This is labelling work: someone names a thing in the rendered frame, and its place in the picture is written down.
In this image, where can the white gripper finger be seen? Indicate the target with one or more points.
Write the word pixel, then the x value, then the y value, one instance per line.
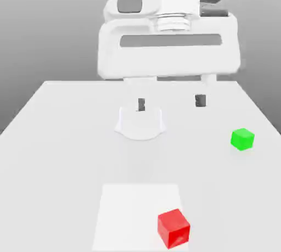
pixel 136 89
pixel 208 87

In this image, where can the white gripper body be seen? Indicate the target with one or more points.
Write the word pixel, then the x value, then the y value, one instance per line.
pixel 166 58

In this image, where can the small green cube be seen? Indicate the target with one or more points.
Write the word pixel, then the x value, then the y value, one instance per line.
pixel 242 139

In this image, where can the small red cube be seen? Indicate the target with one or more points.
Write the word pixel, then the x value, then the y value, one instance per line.
pixel 173 227

